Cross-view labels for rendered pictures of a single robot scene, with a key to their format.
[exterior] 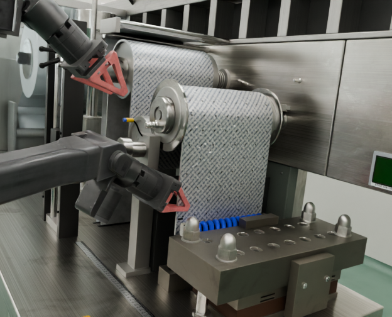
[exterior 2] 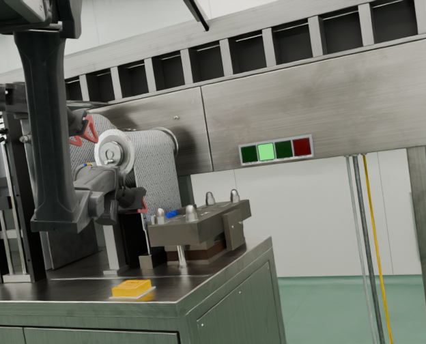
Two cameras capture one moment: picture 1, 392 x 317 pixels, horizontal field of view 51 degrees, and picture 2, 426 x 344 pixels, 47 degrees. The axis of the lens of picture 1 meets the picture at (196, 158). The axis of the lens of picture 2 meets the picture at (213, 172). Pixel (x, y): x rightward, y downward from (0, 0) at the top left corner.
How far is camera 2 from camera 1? 0.80 m
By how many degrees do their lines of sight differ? 29
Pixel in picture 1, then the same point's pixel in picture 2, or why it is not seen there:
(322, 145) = (205, 153)
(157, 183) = (133, 193)
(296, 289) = (229, 229)
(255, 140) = (167, 159)
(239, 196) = (168, 198)
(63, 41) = not seen: hidden behind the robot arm
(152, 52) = not seen: hidden behind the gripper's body
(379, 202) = not seen: hidden behind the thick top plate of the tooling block
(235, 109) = (153, 140)
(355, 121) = (222, 132)
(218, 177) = (155, 186)
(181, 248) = (161, 227)
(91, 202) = (108, 209)
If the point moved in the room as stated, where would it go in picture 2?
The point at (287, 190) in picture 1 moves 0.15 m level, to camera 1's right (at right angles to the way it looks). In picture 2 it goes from (189, 192) to (224, 185)
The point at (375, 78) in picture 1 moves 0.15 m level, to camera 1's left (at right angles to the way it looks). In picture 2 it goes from (226, 104) to (186, 108)
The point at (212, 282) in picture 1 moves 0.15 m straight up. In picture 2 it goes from (192, 232) to (183, 178)
